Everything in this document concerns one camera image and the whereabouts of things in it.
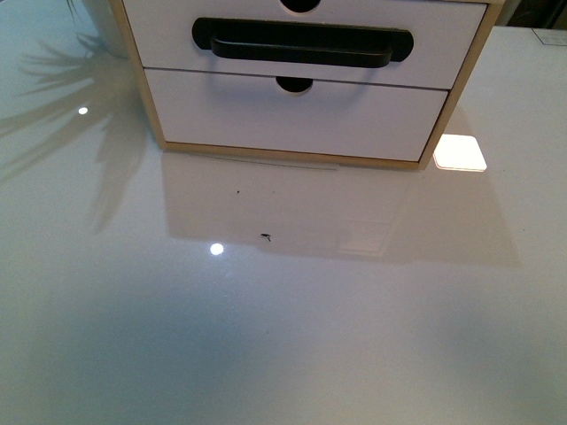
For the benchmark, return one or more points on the black drawer handle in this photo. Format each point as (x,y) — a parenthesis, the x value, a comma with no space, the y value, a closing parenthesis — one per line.
(302,43)

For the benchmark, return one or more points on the white drawer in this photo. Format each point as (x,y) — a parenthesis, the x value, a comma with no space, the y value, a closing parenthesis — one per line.
(443,33)
(333,118)

